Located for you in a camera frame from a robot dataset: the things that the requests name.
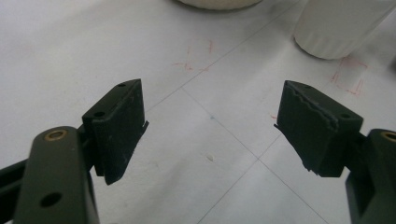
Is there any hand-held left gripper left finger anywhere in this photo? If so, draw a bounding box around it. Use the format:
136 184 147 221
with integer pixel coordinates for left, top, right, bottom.
81 77 150 187

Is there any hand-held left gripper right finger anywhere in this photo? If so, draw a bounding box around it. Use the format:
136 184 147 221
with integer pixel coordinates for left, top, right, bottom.
273 79 364 178

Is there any white cup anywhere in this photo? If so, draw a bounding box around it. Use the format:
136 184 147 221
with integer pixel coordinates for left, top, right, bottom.
291 0 396 61

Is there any cream rice container with lid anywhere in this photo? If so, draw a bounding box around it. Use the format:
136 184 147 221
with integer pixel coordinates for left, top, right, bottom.
175 0 264 11

